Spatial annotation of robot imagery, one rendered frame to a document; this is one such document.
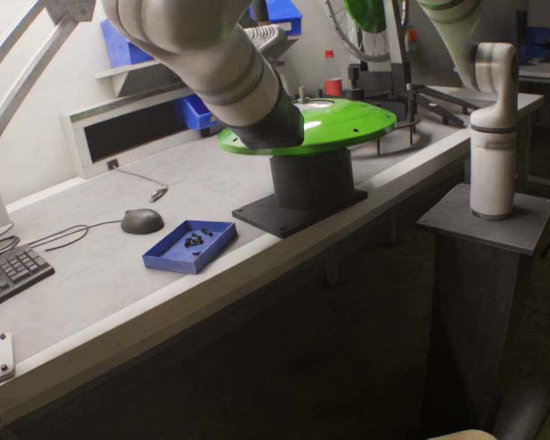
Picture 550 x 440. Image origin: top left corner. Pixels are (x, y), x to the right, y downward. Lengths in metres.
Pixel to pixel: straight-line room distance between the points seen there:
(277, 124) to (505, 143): 0.47
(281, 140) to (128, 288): 0.31
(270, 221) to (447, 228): 0.33
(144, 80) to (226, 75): 1.21
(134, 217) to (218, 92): 0.48
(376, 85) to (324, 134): 0.88
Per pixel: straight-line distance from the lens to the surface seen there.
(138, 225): 0.80
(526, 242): 0.78
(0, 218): 1.00
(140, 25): 0.30
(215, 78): 0.35
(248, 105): 0.40
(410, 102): 1.07
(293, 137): 0.51
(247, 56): 0.36
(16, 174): 1.45
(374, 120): 0.68
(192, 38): 0.28
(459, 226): 0.83
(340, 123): 0.65
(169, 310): 0.59
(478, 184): 0.84
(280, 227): 0.68
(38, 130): 1.45
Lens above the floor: 1.21
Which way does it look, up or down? 24 degrees down
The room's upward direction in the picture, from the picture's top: 9 degrees counter-clockwise
